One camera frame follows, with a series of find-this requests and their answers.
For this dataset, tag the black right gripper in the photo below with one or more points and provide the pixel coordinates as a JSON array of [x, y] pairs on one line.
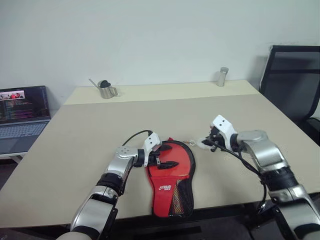
[[217, 137]]

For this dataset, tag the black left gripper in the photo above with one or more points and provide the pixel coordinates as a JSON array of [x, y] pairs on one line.
[[154, 159]]

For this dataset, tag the red black paddle case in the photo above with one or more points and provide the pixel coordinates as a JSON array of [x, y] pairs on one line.
[[172, 190]]

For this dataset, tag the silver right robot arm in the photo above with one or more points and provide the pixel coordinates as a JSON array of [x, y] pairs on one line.
[[272, 155]]

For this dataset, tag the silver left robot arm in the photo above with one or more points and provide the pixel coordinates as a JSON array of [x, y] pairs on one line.
[[117, 167]]

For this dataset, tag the steel shaker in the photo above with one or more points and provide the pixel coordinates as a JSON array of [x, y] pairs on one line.
[[222, 76]]

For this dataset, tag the black table underframe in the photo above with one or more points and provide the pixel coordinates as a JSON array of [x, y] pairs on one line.
[[200, 220]]

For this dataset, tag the steel long-spout pitcher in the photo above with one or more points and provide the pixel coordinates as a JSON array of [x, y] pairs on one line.
[[107, 90]]

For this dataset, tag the black mesh office chair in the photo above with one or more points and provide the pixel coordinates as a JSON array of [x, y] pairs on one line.
[[292, 85]]

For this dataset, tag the open laptop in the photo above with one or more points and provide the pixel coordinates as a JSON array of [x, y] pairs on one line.
[[22, 125]]

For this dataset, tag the white side table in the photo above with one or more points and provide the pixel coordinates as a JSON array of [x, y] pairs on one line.
[[15, 156]]

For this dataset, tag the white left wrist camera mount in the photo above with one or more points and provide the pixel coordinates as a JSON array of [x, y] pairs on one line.
[[151, 142]]

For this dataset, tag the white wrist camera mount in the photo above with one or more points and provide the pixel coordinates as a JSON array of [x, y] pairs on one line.
[[151, 142], [223, 126]]

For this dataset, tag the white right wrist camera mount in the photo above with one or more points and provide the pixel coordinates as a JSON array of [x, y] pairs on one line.
[[223, 126]]

